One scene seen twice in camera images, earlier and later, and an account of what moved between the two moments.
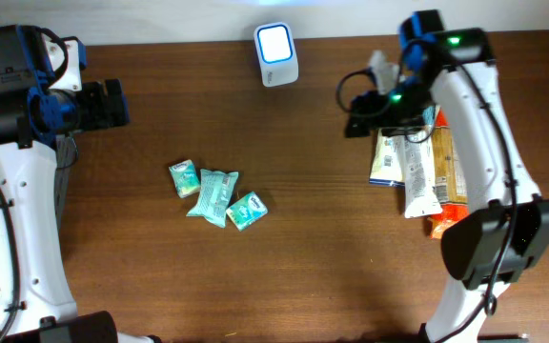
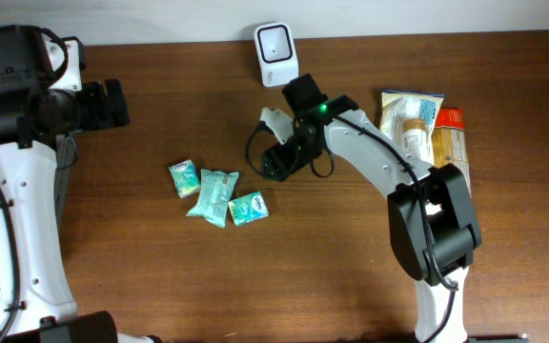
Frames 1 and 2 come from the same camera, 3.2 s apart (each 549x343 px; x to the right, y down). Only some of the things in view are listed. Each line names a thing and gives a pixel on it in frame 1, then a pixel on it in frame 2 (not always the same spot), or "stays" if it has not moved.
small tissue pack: (247, 210) stays
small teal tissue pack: (185, 178) stays
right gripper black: (364, 125) -> (279, 162)
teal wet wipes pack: (215, 188) stays
